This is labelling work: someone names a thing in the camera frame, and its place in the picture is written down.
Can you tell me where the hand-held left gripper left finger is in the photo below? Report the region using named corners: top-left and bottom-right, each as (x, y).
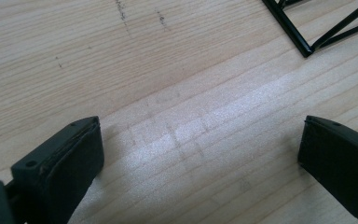
top-left (10, 116), bottom-right (105, 224)

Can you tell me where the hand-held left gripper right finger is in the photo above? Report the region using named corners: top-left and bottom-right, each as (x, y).
top-left (297, 115), bottom-right (358, 224)

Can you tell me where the black metal wire rack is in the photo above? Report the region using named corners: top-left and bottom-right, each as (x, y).
top-left (261, 0), bottom-right (358, 59)

